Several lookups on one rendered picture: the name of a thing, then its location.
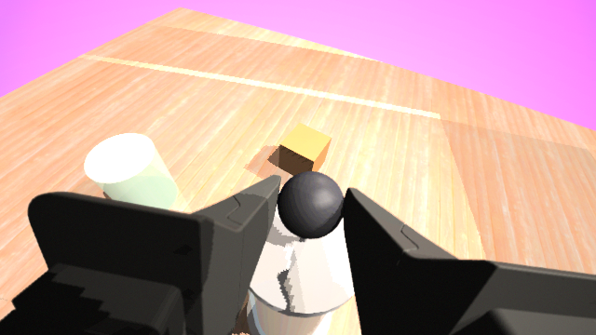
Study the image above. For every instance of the yellow cube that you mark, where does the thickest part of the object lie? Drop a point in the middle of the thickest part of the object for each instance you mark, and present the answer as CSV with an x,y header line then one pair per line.
x,y
304,149

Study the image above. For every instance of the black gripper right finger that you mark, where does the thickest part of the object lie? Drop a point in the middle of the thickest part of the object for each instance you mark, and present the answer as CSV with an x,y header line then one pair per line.
x,y
405,284

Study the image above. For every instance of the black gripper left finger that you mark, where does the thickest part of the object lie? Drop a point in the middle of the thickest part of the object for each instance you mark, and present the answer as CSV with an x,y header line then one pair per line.
x,y
210,255

